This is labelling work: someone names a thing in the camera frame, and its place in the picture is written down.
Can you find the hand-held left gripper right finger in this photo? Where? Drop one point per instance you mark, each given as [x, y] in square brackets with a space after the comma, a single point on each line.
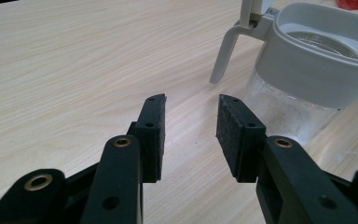
[239, 143]

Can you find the clear jar with grey lid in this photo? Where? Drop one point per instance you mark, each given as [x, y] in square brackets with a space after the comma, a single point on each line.
[307, 71]

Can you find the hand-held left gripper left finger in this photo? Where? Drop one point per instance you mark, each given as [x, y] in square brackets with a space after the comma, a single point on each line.
[150, 140]

